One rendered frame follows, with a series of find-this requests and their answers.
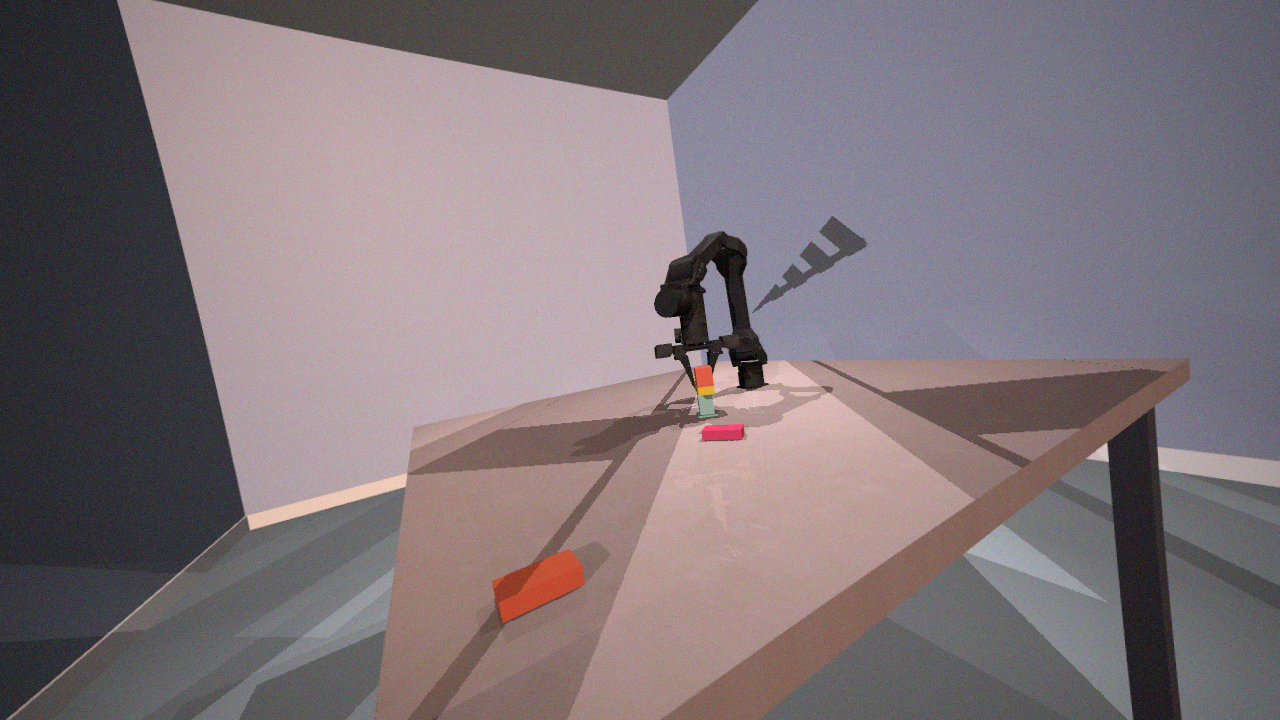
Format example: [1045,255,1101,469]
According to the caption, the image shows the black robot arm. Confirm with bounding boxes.
[654,231,769,389]

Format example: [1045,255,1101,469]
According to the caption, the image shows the red elongated block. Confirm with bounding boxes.
[701,424,744,439]

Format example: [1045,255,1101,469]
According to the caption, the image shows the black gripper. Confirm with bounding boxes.
[654,313,742,386]

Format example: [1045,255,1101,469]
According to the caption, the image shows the orange rectangular block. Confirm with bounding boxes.
[493,550,585,623]

